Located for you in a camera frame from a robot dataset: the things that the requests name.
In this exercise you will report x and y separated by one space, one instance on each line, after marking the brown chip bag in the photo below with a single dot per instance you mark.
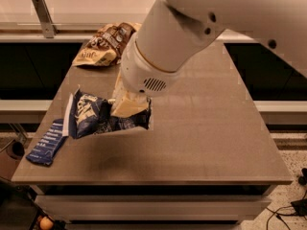
106 47

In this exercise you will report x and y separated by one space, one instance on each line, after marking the blue rxbar blueberry bar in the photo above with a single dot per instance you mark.
45 150

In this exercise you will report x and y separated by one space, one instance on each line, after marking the left metal rail bracket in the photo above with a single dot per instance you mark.
44 17

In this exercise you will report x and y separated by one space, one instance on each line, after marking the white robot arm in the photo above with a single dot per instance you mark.
175 30

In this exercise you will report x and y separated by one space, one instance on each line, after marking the orange ball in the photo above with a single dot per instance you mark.
46 224

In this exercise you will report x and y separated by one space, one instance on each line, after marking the metal railing bar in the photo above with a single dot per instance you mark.
34 32

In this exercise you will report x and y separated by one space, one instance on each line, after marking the black round bin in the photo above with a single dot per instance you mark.
15 150

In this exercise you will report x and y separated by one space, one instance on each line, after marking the black power adapter with cable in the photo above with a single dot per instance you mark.
297 208

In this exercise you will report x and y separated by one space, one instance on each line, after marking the blue chip bag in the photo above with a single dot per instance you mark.
87 114

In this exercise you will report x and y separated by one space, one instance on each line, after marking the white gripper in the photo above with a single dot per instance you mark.
140 71

